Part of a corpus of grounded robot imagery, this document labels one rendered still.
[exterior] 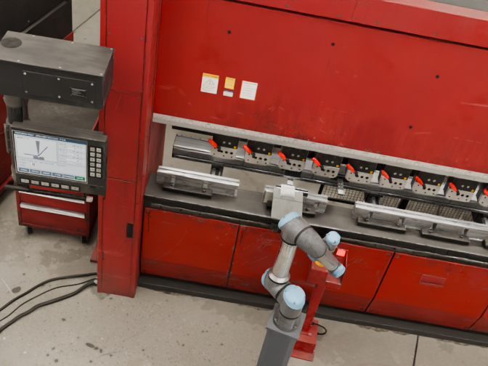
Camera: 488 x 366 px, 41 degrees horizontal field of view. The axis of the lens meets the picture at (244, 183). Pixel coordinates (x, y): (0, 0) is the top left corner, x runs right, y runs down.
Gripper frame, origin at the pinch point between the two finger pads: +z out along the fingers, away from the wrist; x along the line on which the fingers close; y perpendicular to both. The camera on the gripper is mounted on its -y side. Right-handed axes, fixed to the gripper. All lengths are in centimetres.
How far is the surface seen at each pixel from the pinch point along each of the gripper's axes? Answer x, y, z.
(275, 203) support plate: -33.8, -21.3, -11.8
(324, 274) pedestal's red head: 2.9, 9.6, 3.1
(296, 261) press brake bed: -12.2, -7.0, 32.7
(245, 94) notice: -63, -53, -68
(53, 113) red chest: -184, -56, 1
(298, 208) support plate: -19.9, -22.1, -11.3
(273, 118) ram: -46, -50, -56
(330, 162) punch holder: -9, -44, -33
